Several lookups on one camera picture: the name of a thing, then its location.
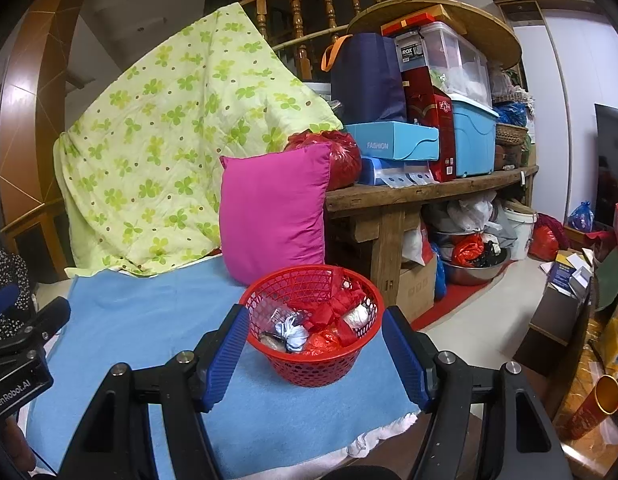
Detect pink pillow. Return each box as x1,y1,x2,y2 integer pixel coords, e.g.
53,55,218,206
219,141,335,286

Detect black white spotted garment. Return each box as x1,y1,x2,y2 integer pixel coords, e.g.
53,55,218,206
0,242,34,341

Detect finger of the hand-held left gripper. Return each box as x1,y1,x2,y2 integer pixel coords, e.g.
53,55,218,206
0,282,20,323
0,296,72,361

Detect dark plastic bag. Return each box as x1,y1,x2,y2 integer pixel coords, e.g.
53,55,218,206
261,305,300,336

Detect red floor mat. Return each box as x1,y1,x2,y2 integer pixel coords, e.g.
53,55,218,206
411,260,515,333

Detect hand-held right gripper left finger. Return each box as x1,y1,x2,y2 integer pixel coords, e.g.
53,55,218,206
56,304,252,480

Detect pale blue plastic bag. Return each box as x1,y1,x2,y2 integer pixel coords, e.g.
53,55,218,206
274,315,310,353

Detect red gold tube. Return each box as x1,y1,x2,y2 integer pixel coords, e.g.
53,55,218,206
562,374,618,443

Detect grey printed box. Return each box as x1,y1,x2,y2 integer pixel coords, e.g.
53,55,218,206
394,30,430,73

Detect metal basin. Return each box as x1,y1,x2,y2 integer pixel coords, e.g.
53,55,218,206
441,247,512,286

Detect blue white open box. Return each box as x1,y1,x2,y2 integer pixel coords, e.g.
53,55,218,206
539,250,595,296

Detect blue plastic storage bin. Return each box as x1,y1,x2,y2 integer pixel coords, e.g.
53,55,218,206
449,92,500,178

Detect red bag with strips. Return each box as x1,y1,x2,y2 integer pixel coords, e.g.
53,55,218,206
309,285,372,348

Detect round wooden tabletop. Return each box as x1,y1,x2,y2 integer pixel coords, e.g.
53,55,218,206
346,0,522,68

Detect wicker basket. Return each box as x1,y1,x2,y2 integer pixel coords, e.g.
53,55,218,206
495,122,530,147

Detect red bag in basin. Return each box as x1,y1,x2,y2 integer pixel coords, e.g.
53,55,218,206
451,232,485,267

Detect navy tote bag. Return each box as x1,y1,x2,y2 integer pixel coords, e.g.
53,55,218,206
321,32,407,123

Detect white blue flat box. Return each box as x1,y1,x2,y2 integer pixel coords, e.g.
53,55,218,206
361,156,437,188

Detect red bag on floor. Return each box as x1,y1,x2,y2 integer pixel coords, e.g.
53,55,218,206
528,212,567,261

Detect red gold flat box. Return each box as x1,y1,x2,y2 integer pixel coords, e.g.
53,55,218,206
381,5,457,36

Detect clear plastic storage box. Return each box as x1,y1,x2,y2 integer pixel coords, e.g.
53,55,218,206
394,21,492,106

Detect green floral quilt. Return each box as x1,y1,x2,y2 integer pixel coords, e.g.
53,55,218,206
54,2,345,278

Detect cardboard box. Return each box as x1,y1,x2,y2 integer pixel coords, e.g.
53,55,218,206
399,255,438,323

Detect red plastic basket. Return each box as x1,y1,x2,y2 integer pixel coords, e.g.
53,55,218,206
238,264,386,387

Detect pale pink bed sheet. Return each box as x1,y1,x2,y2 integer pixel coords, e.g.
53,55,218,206
19,335,421,480

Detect shiny red bag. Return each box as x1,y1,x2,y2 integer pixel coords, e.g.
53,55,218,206
284,130,362,191

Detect blue blanket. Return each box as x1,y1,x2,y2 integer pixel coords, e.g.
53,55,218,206
26,260,420,480

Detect person's left hand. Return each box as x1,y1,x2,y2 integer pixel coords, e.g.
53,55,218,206
0,412,37,471

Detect wooden stair railing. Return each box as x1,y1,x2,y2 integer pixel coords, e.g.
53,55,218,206
239,0,430,81

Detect blue shoe box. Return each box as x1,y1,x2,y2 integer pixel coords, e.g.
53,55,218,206
344,121,440,162

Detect black television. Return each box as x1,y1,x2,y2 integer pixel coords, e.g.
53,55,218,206
594,103,618,233

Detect red gift box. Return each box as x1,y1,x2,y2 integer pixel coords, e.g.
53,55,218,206
401,67,457,183

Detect small blue plastic bag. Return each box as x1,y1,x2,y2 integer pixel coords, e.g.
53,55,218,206
566,201,595,233

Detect dark brown box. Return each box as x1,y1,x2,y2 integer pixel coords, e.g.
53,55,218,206
512,282,590,378

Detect wooden bench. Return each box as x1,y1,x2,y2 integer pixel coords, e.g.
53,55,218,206
324,165,540,306

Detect curved wooden panel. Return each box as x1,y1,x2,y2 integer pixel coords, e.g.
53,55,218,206
0,0,97,266

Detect white bucket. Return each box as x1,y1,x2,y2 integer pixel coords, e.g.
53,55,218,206
502,200,536,261

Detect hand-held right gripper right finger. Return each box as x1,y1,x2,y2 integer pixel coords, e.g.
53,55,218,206
381,305,572,480

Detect white plastic bags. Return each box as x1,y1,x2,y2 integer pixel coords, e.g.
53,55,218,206
446,190,497,233

